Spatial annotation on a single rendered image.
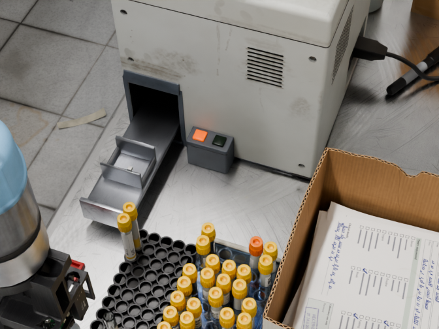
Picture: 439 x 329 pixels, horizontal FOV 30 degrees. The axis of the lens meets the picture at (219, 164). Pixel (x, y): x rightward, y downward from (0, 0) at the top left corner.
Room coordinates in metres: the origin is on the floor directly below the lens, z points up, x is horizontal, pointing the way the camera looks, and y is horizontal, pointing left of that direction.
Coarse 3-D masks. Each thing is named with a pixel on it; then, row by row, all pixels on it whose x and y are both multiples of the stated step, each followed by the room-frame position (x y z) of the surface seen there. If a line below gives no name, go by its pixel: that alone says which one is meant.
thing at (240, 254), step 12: (216, 240) 0.52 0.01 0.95; (216, 252) 0.51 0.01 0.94; (228, 252) 0.52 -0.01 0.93; (240, 252) 0.51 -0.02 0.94; (240, 264) 0.49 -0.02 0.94; (276, 264) 0.49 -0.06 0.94; (252, 288) 0.46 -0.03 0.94; (264, 288) 0.46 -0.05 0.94; (204, 300) 0.44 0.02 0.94; (264, 300) 0.44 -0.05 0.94; (204, 312) 0.44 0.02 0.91; (240, 312) 0.43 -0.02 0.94; (204, 324) 0.41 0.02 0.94; (216, 324) 0.41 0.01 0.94
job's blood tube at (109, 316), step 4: (108, 312) 0.42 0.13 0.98; (112, 312) 0.41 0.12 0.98; (104, 316) 0.41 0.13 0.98; (108, 316) 0.42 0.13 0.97; (112, 316) 0.41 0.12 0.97; (104, 320) 0.41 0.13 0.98; (108, 320) 0.41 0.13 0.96; (112, 320) 0.41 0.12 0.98; (108, 324) 0.40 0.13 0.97; (112, 324) 0.40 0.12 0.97; (116, 324) 0.41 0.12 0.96; (108, 328) 0.40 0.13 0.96; (112, 328) 0.40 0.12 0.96; (116, 328) 0.41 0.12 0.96
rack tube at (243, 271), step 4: (244, 264) 0.46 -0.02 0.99; (240, 268) 0.46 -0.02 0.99; (244, 268) 0.46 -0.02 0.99; (248, 268) 0.46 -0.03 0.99; (240, 272) 0.45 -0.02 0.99; (244, 272) 0.45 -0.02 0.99; (248, 272) 0.45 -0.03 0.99; (236, 276) 0.45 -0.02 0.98; (240, 276) 0.45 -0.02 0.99; (244, 276) 0.45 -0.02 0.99; (248, 276) 0.45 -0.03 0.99; (244, 280) 0.45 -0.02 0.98; (248, 280) 0.45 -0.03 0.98; (248, 284) 0.45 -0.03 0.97; (248, 288) 0.45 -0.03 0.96; (248, 292) 0.45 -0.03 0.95
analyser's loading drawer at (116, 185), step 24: (144, 120) 0.74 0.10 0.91; (168, 120) 0.74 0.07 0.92; (120, 144) 0.69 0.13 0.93; (144, 144) 0.67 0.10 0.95; (168, 144) 0.70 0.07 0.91; (120, 168) 0.64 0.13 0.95; (144, 168) 0.66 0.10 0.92; (96, 192) 0.62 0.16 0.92; (120, 192) 0.62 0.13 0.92; (144, 192) 0.62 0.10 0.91; (96, 216) 0.59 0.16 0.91
